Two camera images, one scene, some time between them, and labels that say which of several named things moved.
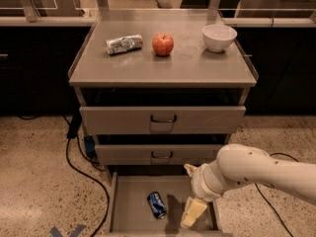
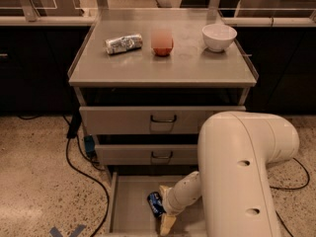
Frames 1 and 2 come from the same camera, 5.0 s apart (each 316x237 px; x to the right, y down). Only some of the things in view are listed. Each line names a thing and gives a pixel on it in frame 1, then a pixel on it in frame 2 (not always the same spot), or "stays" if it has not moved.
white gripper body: (198, 183) to (172, 200)
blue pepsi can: (157, 204) stays
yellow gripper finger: (192, 170) to (164, 189)
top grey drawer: (162, 119) stays
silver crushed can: (124, 43) stays
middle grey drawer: (163, 154) stays
